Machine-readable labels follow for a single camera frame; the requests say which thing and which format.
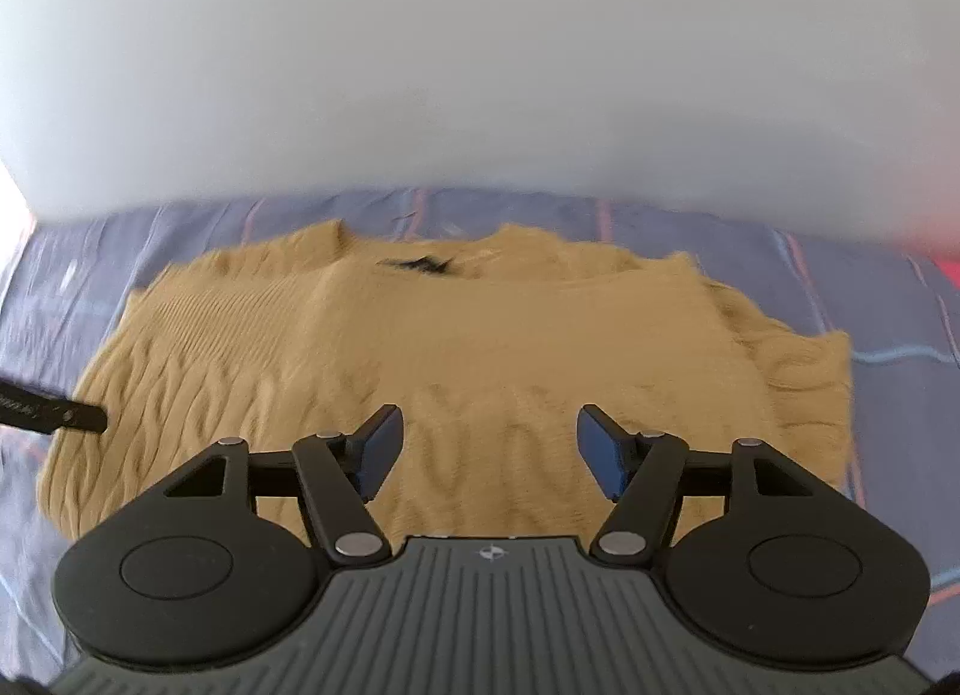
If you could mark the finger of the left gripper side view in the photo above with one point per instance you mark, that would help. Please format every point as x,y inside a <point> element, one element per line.
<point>31,410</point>

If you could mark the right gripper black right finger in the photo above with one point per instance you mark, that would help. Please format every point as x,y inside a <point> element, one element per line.
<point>755,553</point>

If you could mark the mustard cable-knit sweater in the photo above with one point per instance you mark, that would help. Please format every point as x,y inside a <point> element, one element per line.
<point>489,348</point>

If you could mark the blue plaid bed sheet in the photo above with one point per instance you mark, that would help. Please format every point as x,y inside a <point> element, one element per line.
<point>63,286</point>

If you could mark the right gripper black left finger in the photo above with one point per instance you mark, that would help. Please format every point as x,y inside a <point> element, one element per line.
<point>225,554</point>

